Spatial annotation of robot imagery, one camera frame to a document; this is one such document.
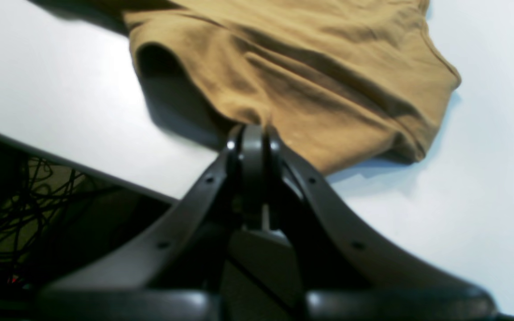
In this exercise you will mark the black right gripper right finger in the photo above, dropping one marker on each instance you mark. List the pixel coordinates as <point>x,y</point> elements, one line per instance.
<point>349,271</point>

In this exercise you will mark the brown T-shirt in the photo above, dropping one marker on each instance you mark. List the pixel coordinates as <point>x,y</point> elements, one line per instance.
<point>341,80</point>

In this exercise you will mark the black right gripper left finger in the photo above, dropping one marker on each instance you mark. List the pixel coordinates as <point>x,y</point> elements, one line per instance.
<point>169,272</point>

